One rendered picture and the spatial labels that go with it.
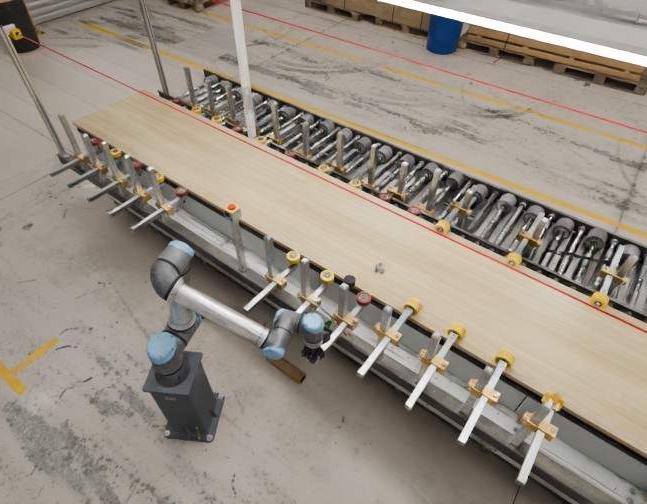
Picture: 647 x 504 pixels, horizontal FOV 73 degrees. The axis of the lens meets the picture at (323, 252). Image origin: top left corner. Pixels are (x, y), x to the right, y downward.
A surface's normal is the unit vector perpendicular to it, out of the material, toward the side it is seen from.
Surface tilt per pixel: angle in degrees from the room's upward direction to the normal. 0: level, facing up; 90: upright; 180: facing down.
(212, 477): 0
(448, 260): 0
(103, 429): 0
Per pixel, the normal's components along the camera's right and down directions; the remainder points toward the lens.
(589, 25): -0.52, 0.17
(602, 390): 0.01, -0.68
